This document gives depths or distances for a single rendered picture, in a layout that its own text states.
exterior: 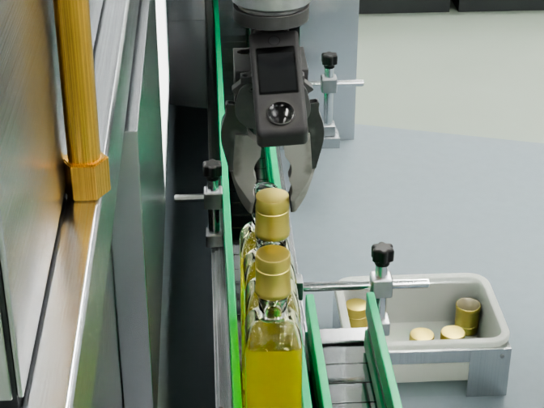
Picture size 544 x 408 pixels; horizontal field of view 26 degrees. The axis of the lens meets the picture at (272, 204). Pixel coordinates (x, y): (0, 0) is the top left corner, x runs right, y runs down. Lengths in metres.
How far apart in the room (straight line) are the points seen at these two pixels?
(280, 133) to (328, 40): 1.19
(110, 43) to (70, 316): 0.40
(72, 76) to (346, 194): 1.43
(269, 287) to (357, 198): 0.98
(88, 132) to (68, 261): 0.09
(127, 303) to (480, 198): 1.13
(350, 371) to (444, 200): 0.72
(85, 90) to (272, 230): 0.48
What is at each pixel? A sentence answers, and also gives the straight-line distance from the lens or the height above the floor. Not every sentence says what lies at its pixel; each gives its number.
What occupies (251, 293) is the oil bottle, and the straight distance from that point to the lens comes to 1.21.
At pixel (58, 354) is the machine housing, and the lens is 0.61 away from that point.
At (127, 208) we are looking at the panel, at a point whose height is 1.24.
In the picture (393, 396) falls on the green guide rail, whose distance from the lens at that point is 1.28.
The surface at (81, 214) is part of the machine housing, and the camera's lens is 0.74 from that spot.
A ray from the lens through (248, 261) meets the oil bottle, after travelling 1.27.
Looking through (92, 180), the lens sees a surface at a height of 1.41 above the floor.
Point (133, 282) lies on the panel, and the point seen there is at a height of 1.17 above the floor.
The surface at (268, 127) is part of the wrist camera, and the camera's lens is 1.04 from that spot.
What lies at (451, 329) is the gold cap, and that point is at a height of 0.81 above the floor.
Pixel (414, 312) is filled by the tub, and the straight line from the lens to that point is 1.74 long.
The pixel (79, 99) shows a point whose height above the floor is 1.46.
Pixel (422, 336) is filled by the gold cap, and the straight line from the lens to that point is 1.64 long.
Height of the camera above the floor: 1.75
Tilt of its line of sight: 29 degrees down
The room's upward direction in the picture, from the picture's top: straight up
